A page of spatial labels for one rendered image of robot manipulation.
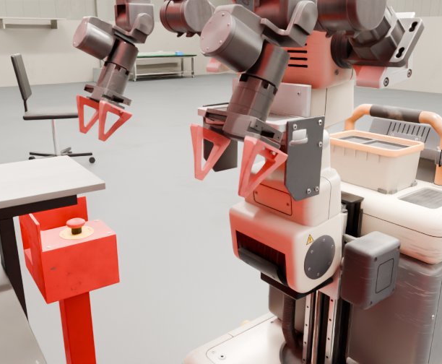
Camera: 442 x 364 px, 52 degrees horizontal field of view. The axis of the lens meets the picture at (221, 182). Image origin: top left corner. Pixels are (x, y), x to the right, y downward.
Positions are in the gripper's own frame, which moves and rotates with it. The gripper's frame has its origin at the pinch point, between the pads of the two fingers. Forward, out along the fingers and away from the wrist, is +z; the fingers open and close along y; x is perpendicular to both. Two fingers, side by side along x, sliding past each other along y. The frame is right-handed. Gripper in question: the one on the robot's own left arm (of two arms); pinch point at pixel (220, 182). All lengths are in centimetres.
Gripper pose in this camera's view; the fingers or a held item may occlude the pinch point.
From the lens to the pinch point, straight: 63.1
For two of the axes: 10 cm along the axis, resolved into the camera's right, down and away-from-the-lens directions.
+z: -3.5, 9.3, 0.0
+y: 6.2, 2.4, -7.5
